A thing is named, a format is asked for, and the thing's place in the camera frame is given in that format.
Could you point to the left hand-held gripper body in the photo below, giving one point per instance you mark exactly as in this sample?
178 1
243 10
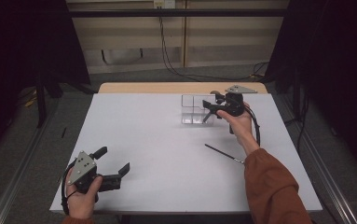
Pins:
81 168

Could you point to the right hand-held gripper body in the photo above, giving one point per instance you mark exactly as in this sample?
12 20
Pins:
235 104

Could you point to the clear acrylic organizer box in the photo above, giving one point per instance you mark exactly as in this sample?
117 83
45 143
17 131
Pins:
191 109

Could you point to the thin black makeup brush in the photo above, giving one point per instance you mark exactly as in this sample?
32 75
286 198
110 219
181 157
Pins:
222 153

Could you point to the person's right hand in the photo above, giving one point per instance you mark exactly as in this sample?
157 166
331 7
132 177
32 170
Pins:
241 127

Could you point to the person's left hand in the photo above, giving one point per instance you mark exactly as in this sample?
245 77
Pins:
81 205

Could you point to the small dark round object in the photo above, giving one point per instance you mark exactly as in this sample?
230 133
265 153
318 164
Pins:
214 92

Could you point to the small black floor stick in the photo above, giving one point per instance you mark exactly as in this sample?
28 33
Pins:
63 132

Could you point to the white table sheet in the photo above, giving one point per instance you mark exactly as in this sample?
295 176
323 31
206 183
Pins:
135 124

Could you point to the black metal stand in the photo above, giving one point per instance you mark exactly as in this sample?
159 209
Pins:
41 102
296 93

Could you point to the black horizontal bar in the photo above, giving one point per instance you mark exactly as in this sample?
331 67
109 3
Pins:
198 12

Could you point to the dark curtain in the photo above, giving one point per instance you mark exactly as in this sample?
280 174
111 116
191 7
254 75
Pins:
337 62
27 46

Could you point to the aluminium floor rail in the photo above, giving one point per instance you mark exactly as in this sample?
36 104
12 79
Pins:
342 203
14 193

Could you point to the white wall socket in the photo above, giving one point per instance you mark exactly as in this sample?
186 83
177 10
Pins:
164 3

